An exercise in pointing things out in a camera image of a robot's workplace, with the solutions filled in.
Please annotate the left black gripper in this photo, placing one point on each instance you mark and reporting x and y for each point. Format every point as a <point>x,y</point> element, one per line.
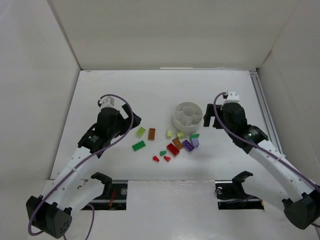
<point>127,120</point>

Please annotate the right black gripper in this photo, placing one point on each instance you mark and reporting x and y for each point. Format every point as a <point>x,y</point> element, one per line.
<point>215,118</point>

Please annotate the lime green 2x4 brick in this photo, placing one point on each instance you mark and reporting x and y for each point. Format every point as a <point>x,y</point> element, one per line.
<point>140,132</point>

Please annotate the pale yellow small brick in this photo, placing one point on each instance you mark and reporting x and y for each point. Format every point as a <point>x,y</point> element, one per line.
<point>169,134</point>
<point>180,135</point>

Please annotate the small green slope brick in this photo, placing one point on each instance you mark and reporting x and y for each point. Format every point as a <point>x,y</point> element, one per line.
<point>162,153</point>

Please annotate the small red slope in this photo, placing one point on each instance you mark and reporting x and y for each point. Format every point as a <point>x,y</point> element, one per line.
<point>155,158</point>
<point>167,158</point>

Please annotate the red 2x4 brick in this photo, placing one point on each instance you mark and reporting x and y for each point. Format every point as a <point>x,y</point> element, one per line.
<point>173,150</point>

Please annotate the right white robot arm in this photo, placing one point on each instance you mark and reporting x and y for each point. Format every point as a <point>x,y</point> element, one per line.
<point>302,203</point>

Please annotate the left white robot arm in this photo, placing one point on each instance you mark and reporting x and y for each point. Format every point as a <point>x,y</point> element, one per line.
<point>52,213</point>

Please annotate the orange 2x4 brick left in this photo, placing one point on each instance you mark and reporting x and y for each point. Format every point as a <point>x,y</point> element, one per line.
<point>151,134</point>

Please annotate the orange 2x4 brick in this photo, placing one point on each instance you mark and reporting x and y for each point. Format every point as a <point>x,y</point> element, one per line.
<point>151,134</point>
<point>177,143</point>

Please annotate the white round divided container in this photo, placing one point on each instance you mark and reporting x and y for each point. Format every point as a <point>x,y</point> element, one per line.
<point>187,117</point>

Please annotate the green curved brick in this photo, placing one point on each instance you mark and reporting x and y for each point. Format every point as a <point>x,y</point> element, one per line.
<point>194,136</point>

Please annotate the lavender slope brick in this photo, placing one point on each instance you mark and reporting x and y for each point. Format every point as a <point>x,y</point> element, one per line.
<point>195,142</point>

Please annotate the purple 2x4 brick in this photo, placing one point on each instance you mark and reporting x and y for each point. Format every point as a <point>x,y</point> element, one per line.
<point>188,146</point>

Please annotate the orange 2x4 brick right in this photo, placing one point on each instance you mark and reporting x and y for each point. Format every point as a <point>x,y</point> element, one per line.
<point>177,143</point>

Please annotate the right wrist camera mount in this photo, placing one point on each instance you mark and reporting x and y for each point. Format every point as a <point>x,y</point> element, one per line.
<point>231,96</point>

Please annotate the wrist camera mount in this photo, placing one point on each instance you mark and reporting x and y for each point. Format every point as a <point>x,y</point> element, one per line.
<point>106,102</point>
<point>231,96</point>

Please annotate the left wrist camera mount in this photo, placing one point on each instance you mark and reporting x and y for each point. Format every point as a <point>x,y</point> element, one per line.
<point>106,102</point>

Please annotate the aluminium rail right side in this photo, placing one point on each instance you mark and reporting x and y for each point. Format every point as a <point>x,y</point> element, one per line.
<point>265,111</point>

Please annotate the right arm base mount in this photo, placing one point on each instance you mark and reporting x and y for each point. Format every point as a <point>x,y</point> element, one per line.
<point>230,194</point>

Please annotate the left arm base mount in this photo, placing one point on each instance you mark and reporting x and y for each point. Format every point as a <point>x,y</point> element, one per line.
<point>114,195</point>

